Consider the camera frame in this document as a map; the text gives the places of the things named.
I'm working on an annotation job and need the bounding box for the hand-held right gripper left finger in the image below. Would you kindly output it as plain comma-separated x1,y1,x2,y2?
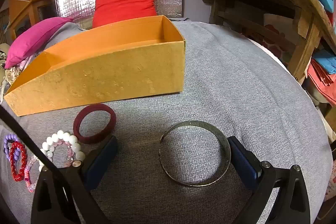
31,135,118,224

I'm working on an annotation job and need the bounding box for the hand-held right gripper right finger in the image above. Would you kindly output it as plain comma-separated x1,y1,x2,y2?
227,136,311,224

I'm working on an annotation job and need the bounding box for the silver metal bangle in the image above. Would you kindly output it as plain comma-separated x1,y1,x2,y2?
159,121,232,187

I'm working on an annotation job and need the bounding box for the white bead bracelet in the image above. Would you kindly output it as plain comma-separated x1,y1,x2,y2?
39,130,86,172

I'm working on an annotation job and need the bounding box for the orange cardboard box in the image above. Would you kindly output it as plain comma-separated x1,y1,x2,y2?
4,15,186,117

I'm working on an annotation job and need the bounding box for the maroon velvet bangle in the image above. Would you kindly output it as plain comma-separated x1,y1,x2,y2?
73,103,117,144

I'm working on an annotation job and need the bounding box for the red folded cloth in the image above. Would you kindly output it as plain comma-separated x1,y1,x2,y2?
307,59,336,106

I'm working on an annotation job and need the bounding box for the crumpled patterned cloth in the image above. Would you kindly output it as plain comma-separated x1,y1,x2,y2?
0,43,24,101

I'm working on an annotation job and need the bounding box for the floral printed fabric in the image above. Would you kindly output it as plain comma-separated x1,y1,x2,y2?
247,14,297,62

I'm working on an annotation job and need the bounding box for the blue folded cloth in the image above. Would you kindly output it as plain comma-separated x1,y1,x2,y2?
312,49,336,75

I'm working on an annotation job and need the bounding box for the magenta pillow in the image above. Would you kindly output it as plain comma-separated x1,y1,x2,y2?
5,17,75,69

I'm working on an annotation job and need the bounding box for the red pillow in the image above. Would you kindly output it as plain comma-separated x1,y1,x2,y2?
92,0,158,29

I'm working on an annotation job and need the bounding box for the pink small-bead bracelet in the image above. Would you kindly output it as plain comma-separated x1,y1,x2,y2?
25,156,40,192

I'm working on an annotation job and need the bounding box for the red bead bracelet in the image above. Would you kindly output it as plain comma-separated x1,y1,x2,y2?
9,142,28,182

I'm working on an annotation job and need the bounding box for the purple bead bracelet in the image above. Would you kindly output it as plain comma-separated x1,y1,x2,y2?
3,134,23,161

